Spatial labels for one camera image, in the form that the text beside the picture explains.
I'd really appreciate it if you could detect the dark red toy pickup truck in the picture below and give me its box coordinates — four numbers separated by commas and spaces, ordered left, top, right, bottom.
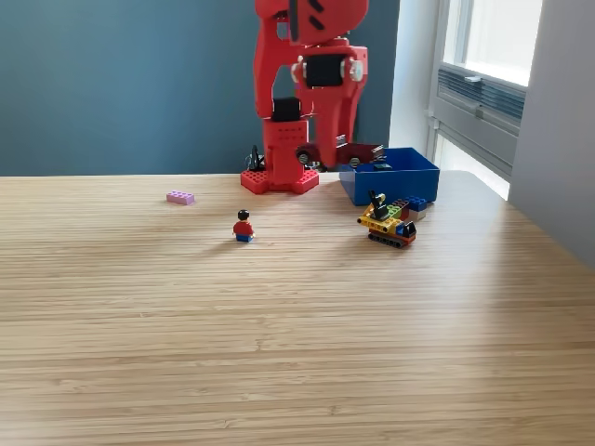
296, 141, 387, 169

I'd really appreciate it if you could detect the small yellow toy digger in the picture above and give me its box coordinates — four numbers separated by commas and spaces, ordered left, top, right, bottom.
356, 189, 417, 251

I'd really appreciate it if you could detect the blue plastic bin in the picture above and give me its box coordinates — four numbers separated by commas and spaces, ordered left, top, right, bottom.
338, 147, 441, 206

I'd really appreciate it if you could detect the black table clamp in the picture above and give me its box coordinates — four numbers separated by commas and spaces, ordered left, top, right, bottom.
245, 144, 267, 172

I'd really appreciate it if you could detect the green brown red brick stack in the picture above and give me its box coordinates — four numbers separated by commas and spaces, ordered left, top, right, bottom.
383, 198, 411, 222

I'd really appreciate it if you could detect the blue on white brick stack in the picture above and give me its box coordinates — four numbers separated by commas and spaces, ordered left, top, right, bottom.
403, 196, 429, 221

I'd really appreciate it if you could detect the toy figure red shirt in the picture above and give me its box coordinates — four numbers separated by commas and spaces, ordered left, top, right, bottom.
232, 209, 257, 243

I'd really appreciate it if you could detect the grey window vent grille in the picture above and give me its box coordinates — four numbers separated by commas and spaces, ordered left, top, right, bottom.
436, 64, 527, 123

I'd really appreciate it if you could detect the white window frame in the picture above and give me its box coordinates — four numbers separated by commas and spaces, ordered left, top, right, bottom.
434, 0, 545, 89

